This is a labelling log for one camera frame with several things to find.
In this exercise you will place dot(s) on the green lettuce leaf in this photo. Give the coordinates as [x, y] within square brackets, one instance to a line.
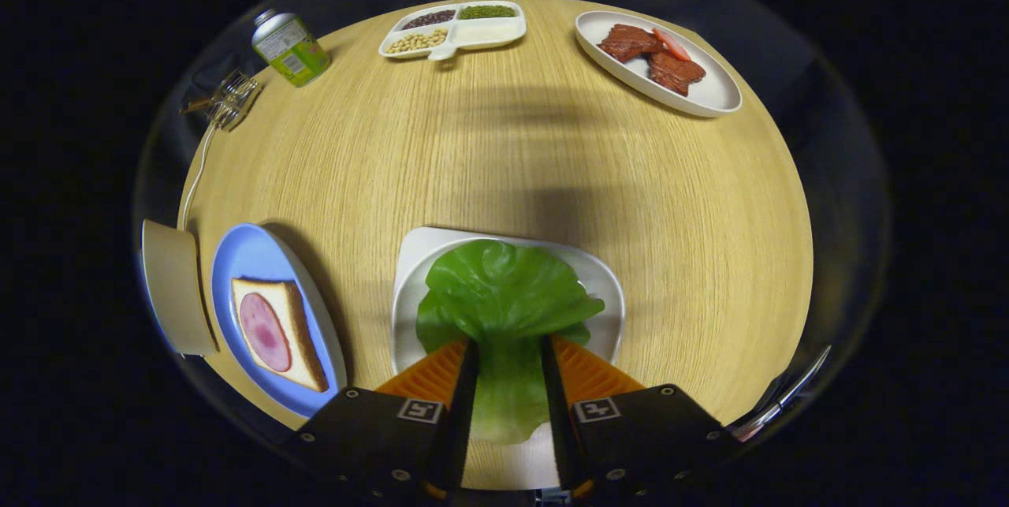
[504, 294]

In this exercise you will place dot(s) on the white bread slice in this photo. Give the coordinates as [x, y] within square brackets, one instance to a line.
[303, 357]

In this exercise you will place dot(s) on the round pink ham slice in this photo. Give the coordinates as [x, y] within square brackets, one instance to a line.
[672, 44]
[264, 331]

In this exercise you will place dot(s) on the red meat slice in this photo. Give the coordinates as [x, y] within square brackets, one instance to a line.
[676, 72]
[627, 42]

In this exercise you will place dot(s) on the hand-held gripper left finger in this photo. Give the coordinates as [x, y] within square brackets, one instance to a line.
[461, 420]

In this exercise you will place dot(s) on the green label metal bottle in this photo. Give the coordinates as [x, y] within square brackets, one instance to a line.
[292, 50]

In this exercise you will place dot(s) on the white oval plate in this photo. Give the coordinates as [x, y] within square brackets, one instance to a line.
[709, 93]

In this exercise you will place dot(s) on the white square plate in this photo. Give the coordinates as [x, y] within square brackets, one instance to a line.
[599, 278]

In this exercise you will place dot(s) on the blue plate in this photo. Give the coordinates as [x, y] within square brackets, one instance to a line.
[252, 255]

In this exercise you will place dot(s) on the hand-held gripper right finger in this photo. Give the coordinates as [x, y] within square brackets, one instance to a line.
[558, 428]

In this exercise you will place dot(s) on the white divided bean tray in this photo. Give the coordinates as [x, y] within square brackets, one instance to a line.
[489, 32]

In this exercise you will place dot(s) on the beige toaster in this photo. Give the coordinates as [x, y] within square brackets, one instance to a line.
[177, 286]

